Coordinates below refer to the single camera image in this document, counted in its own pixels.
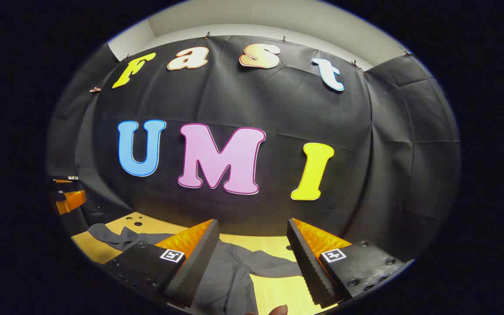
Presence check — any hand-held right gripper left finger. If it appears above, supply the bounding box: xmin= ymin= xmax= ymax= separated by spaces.
xmin=102 ymin=219 xmax=220 ymax=308

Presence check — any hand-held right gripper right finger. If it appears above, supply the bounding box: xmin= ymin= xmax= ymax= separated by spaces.
xmin=286 ymin=218 xmax=415 ymax=308

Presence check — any black backdrop cloth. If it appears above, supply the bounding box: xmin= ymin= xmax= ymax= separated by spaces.
xmin=46 ymin=35 xmax=461 ymax=263

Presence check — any grey button-up shirt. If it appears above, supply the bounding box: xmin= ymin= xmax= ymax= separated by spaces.
xmin=87 ymin=223 xmax=303 ymax=315

